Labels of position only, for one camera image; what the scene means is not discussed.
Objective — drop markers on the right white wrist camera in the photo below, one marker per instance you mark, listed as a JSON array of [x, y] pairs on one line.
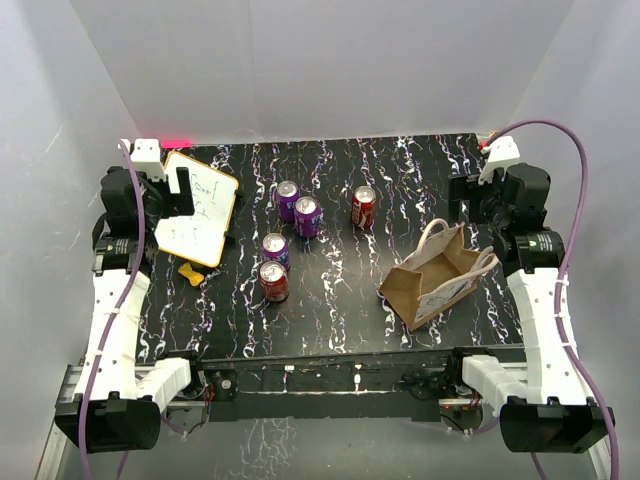
[[501, 154]]

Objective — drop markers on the purple Fanta can rear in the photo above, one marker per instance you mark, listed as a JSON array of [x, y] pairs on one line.
[[286, 194]]

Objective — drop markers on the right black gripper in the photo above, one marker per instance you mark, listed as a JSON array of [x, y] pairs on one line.
[[461, 188]]

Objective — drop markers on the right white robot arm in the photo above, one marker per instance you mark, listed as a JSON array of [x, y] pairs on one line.
[[551, 410]]

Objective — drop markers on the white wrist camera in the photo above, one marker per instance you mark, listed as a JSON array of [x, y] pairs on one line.
[[501, 154], [146, 157]]

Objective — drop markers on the red cola can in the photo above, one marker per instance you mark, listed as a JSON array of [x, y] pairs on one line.
[[363, 206], [274, 281]]

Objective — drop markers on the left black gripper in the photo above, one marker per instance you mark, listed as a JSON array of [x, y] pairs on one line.
[[175, 203]]

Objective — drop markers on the black base frame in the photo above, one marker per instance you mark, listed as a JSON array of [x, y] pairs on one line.
[[412, 385]]

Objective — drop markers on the purple Fanta can front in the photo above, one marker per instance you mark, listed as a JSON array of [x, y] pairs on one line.
[[275, 248]]

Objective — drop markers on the yellow framed whiteboard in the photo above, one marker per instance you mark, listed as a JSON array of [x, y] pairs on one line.
[[199, 237]]

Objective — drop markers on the brown canvas tote bag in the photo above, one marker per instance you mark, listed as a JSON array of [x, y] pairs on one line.
[[437, 274]]

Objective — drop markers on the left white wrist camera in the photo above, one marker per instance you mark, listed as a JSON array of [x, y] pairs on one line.
[[146, 157]]

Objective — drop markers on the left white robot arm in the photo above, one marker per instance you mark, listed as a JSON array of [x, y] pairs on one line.
[[111, 409]]

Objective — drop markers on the purple fanta can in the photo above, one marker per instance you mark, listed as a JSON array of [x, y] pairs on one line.
[[307, 216], [286, 194], [275, 248]]

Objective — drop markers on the red cola can front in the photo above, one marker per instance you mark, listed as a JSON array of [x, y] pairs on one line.
[[274, 281]]

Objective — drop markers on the pink tape strip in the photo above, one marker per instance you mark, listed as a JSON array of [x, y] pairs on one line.
[[176, 144]]

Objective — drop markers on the purple Fanta can middle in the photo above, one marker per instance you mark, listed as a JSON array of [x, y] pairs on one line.
[[307, 216]]

